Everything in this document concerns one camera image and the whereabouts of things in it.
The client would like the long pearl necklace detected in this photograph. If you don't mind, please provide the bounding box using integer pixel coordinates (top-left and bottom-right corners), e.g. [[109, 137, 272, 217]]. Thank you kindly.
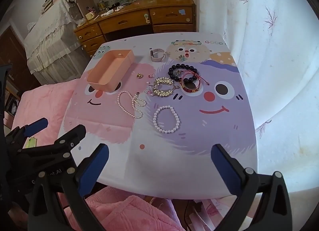
[[117, 90, 147, 119]]

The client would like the pink plastic tray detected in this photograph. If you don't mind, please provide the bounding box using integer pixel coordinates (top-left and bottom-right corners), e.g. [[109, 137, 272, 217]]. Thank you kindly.
[[87, 50, 135, 93]]

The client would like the round pearl bracelet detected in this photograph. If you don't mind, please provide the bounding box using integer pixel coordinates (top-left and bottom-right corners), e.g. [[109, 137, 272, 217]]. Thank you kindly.
[[152, 105, 181, 134]]

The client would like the pink crystal earring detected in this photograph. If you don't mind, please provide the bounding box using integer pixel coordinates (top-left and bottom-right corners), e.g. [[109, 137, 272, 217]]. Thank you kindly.
[[145, 87, 155, 96]]

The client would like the gold leaf tiara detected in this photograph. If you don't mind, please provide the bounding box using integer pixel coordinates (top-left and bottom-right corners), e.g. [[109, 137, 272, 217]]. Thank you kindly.
[[149, 77, 179, 97]]

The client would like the black bead bracelet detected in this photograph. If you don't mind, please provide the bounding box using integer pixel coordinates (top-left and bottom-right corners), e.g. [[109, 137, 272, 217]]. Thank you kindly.
[[167, 63, 199, 83]]

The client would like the red string bracelet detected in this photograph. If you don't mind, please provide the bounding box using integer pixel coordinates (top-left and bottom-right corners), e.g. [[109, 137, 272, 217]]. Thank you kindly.
[[178, 69, 210, 97]]

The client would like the pink band smartwatch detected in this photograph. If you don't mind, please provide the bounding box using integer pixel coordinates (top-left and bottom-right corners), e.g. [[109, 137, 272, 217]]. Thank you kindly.
[[150, 48, 166, 62]]

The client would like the green flower brooch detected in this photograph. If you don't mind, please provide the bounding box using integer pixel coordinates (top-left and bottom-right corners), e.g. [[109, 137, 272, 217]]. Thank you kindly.
[[178, 55, 187, 62]]

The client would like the white lace covered furniture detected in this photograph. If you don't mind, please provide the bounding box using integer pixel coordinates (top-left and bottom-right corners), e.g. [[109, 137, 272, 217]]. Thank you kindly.
[[24, 0, 90, 85]]

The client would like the cartoon printed tablecloth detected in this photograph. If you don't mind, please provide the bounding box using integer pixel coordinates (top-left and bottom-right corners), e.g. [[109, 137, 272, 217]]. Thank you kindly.
[[59, 33, 257, 199]]

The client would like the white floral curtain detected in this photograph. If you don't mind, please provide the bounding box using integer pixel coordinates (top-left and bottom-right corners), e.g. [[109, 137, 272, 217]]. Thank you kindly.
[[196, 0, 318, 192]]

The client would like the wooden desk with drawers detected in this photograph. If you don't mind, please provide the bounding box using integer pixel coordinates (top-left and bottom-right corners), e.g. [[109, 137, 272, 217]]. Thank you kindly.
[[74, 0, 196, 57]]

